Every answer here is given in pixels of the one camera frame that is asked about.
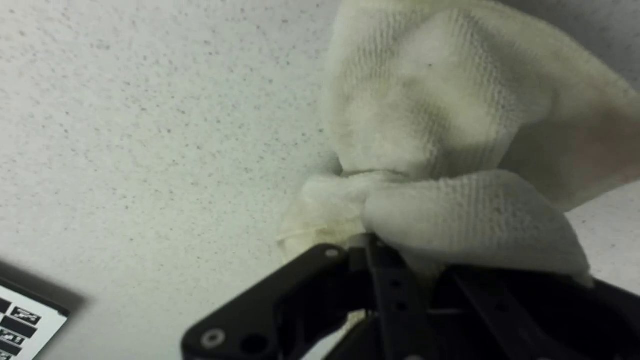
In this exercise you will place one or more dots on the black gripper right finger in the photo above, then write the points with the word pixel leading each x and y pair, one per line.
pixel 532 321

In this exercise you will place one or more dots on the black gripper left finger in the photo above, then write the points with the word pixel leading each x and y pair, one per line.
pixel 287 300

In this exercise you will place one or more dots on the cream mesh cloth towel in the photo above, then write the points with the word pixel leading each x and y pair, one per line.
pixel 432 101

